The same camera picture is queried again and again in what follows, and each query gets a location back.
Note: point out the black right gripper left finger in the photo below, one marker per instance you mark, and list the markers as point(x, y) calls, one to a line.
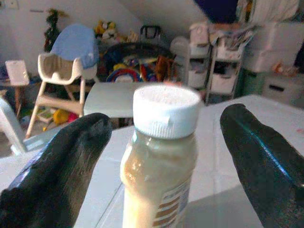
point(52, 171)

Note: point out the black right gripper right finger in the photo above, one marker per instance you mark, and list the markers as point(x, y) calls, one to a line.
point(266, 171)

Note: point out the cream sauce bottle white cap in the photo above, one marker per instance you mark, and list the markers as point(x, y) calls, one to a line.
point(159, 166)

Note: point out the yellow floor toy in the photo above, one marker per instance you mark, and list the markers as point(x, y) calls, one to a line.
point(62, 116)

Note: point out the pale plastic kid chair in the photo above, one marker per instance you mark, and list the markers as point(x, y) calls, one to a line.
point(12, 126)

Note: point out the white drawer box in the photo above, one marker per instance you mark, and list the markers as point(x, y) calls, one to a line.
point(282, 88)

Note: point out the pale blue low table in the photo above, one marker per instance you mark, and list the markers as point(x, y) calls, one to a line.
point(111, 99)

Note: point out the white high chair blue cushion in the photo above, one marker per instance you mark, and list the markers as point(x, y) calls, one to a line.
point(59, 71)

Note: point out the white rectangular board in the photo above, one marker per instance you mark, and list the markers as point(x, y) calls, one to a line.
point(17, 72)

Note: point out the colourful round toy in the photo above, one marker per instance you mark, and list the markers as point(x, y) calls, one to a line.
point(123, 75)

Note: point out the white stacked storage boxes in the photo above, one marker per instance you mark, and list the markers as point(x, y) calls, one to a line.
point(268, 47)

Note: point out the white shelf unit with bins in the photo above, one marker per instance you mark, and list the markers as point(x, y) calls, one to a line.
point(221, 54)

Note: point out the small decorated green tree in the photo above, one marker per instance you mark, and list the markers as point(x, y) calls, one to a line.
point(52, 28)

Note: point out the black round toy bin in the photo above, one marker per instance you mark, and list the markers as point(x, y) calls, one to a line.
point(137, 51)

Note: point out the yellow stuffed toys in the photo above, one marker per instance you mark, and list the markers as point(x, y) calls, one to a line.
point(105, 28)

